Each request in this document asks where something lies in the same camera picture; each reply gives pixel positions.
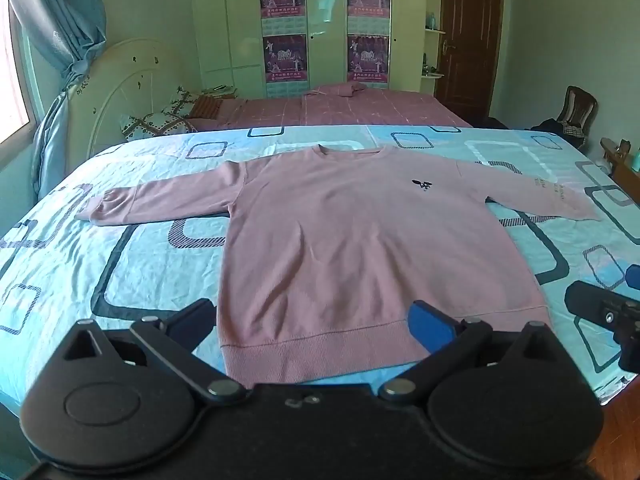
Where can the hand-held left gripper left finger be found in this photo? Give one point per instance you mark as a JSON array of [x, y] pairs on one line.
[[197, 317]]

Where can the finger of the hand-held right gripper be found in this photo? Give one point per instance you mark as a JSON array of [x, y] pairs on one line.
[[633, 276], [585, 300]]

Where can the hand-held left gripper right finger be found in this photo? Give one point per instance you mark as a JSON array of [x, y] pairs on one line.
[[430, 320]]

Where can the pink sweatshirt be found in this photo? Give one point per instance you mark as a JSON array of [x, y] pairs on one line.
[[350, 240]]

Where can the dark clothes pile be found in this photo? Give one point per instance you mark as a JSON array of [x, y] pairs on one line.
[[550, 127]]

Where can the blue patterned bedsheet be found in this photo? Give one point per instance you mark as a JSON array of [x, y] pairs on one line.
[[125, 270]]

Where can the wooden furniture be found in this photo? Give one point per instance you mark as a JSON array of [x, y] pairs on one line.
[[625, 175]]

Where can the teal bottle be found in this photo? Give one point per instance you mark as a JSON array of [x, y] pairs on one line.
[[432, 21], [636, 161]]

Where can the dark wooden chair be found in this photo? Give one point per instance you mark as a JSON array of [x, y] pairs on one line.
[[582, 102]]

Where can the diamond patterned pillow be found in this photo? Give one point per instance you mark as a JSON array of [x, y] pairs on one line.
[[155, 127], [180, 102]]

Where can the orange striped cushion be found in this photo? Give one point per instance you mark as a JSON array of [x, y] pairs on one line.
[[209, 106]]

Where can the pink folded cloth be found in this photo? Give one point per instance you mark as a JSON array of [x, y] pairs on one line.
[[340, 89]]

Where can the cream headboard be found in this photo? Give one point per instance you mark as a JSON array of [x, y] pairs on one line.
[[130, 75]]

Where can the cream corner shelf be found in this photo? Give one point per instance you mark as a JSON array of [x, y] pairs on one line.
[[435, 31]]

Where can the window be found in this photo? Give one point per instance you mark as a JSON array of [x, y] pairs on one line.
[[12, 85]]

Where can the cream wardrobe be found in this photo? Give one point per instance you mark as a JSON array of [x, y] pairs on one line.
[[230, 20]]

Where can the brown wooden door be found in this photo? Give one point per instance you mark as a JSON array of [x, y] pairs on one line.
[[470, 20]]

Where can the blue curtain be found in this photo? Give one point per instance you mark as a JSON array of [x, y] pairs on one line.
[[65, 10]]

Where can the purple wall poster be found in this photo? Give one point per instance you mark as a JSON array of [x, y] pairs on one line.
[[369, 60], [282, 0], [369, 0], [285, 65]]

